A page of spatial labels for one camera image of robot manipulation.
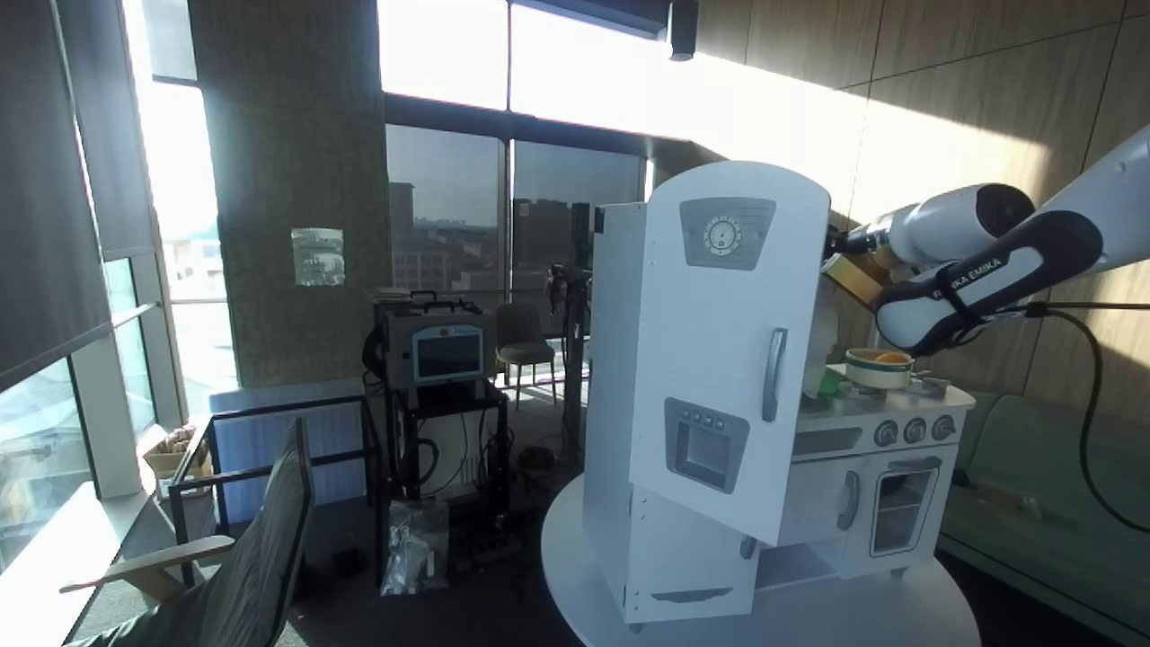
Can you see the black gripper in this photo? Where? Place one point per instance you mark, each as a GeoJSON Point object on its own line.
{"type": "Point", "coordinates": [847, 245]}

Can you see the white toy fridge tall door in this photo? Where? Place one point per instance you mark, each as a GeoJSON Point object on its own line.
{"type": "Point", "coordinates": [720, 362]}

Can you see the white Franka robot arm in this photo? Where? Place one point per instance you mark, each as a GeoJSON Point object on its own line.
{"type": "Point", "coordinates": [993, 270]}

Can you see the white bowl with yellow food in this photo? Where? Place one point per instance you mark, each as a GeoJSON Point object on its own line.
{"type": "Point", "coordinates": [873, 369]}

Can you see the green toy item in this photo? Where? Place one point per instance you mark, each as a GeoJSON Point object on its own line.
{"type": "Point", "coordinates": [833, 381]}

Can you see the small metal toy pan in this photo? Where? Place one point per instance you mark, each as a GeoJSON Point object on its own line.
{"type": "Point", "coordinates": [929, 384]}

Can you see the white toy kitchen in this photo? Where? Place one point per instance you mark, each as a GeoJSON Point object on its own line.
{"type": "Point", "coordinates": [613, 362]}

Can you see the toy oven door with window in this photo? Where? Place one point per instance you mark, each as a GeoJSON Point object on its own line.
{"type": "Point", "coordinates": [902, 507]}

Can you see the black hanging fixture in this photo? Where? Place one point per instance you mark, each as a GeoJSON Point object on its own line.
{"type": "Point", "coordinates": [684, 26]}

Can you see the round white table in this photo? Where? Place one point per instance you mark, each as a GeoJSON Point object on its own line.
{"type": "Point", "coordinates": [837, 613]}

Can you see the white toy fridge short door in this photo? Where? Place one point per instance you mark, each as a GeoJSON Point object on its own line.
{"type": "Point", "coordinates": [684, 575]}

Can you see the grey machine with screen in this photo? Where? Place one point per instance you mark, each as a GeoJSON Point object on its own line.
{"type": "Point", "coordinates": [435, 348]}

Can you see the black metal cart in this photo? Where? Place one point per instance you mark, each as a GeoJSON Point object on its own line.
{"type": "Point", "coordinates": [398, 479]}

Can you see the white plastic bag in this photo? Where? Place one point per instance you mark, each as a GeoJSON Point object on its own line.
{"type": "Point", "coordinates": [413, 546]}

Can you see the small poster on pillar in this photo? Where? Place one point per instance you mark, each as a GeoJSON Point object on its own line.
{"type": "Point", "coordinates": [318, 256]}

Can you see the wooden folding chair dark fabric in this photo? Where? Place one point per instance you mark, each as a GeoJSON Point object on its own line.
{"type": "Point", "coordinates": [258, 560]}

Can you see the small wicker basket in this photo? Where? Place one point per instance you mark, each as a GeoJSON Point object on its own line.
{"type": "Point", "coordinates": [165, 453]}

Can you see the dark roller blind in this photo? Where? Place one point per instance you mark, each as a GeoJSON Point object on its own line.
{"type": "Point", "coordinates": [49, 181]}

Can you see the black frame rack pale panel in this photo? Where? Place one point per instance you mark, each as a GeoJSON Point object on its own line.
{"type": "Point", "coordinates": [288, 451]}

